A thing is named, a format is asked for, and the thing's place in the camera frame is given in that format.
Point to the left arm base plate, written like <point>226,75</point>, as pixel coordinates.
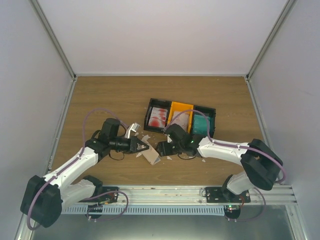
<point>101,197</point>

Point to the black card bin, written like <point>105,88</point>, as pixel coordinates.
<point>153,102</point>
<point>206,111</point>

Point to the orange card bin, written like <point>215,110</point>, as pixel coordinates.
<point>178,107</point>

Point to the red card stack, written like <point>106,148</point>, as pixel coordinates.
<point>158,117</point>

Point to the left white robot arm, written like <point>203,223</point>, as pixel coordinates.
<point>46,197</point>

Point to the right aluminium frame post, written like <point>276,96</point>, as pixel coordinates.
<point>284,13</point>

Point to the teal card stack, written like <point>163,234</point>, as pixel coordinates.
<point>200,125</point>

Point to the left aluminium frame post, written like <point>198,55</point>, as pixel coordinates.
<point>52,36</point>

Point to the white patterned card stack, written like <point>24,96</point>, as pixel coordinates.
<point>182,120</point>

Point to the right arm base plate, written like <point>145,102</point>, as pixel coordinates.
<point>232,203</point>

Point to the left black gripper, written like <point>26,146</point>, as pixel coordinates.
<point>134,141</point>

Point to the aluminium front rail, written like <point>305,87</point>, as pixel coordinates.
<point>175,195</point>

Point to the right black card bin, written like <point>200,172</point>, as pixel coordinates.
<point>206,111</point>

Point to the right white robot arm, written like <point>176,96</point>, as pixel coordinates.
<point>261,166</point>

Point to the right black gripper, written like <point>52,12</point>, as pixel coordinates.
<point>164,151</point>

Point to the aluminium frame post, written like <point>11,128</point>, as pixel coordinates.
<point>52,36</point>
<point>284,13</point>

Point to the slotted cable duct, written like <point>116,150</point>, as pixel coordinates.
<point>196,210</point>

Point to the left black card bin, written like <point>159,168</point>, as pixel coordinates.
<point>153,102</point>

